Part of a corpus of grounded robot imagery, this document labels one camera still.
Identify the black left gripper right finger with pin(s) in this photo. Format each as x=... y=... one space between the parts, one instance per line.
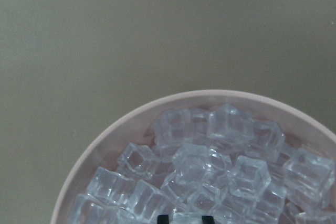
x=207 y=219

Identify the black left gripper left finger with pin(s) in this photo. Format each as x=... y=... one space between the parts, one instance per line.
x=163 y=219

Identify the clear ice cubes pile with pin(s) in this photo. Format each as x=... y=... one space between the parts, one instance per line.
x=221 y=163

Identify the pink bowl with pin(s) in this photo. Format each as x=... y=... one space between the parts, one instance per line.
x=104 y=150

